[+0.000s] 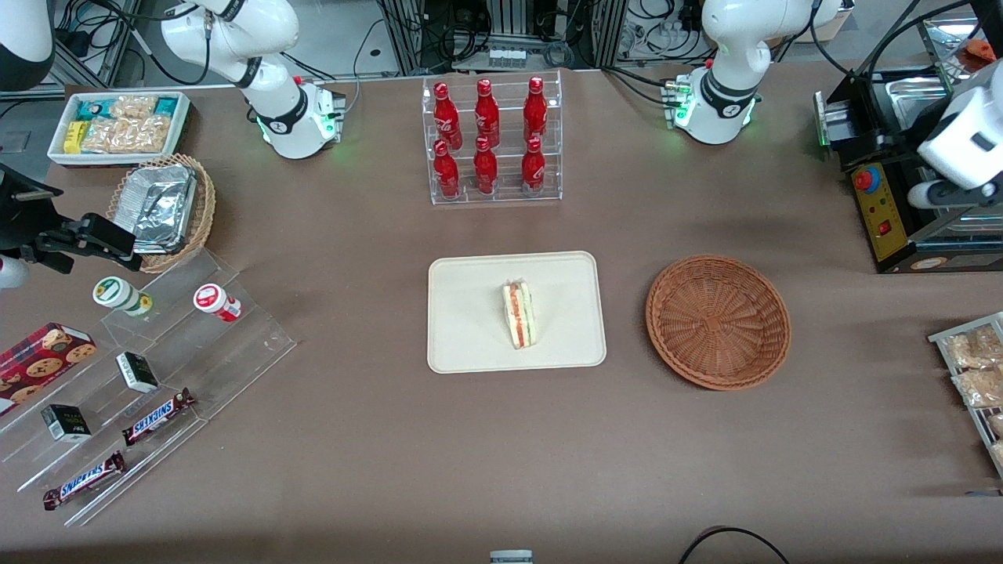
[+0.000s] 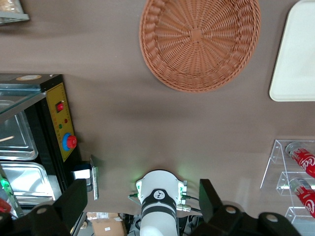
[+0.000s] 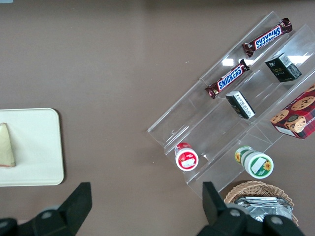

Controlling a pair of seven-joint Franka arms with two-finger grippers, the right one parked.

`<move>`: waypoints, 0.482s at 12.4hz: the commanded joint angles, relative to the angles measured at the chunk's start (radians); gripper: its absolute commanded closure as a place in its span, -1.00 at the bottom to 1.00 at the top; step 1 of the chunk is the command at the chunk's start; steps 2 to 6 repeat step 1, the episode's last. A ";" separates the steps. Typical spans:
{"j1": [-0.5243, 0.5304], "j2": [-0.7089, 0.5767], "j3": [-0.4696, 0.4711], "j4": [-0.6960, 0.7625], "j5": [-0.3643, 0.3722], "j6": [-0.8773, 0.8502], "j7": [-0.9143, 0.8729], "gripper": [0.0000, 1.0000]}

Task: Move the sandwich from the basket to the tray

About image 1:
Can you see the triangular sandwich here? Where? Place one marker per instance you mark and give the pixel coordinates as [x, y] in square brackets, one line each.
[519, 313]

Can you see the brown Snickers bar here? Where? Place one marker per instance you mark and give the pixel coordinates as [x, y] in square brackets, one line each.
[157, 417]
[85, 479]

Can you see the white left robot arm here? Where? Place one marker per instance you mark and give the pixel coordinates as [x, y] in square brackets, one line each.
[729, 47]

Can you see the yellow snack packet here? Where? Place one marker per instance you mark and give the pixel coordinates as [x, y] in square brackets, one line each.
[73, 137]

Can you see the small grey device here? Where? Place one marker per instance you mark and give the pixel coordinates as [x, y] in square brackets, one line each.
[511, 558]

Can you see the black food warmer machine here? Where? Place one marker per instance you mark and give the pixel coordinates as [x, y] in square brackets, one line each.
[881, 223]

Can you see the steel warmer pan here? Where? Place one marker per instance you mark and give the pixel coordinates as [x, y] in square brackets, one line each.
[913, 90]

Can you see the red sausage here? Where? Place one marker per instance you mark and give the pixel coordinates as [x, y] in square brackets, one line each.
[981, 49]

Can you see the aluminium foil tray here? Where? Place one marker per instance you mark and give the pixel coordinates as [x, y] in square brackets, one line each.
[161, 207]

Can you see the red lid white cup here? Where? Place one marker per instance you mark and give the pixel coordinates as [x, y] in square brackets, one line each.
[211, 299]

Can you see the tan wicker basket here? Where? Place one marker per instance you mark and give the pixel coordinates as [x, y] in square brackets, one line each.
[205, 211]

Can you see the teal snack packet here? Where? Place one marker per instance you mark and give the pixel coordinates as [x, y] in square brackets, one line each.
[166, 106]
[88, 110]

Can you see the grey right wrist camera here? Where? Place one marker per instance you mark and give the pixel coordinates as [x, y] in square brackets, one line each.
[12, 272]

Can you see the clear acrylic stepped stand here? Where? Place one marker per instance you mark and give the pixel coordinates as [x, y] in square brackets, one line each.
[235, 345]

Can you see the red cola bottle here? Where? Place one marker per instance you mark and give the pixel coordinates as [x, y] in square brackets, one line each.
[487, 113]
[535, 110]
[485, 168]
[533, 166]
[447, 117]
[446, 172]

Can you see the brown round wicker basket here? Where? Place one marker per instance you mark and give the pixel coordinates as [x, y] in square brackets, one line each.
[717, 321]

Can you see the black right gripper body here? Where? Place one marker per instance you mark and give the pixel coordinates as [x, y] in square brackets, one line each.
[17, 218]

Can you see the red cookie box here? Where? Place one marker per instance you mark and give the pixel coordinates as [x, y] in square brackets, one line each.
[43, 360]

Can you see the clear acrylic bottle rack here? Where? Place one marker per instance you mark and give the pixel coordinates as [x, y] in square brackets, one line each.
[508, 198]

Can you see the beige rectangular tray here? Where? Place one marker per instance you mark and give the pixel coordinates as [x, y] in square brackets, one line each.
[470, 313]

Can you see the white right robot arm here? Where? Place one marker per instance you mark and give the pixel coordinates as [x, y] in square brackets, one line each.
[274, 117]

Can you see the green lid white cup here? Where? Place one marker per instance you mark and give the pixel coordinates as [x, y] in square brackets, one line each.
[114, 292]

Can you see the small black box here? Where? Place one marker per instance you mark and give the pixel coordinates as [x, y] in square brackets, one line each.
[66, 423]
[137, 372]

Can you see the white rectangular snack bin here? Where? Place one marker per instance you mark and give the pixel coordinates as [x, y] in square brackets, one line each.
[185, 117]

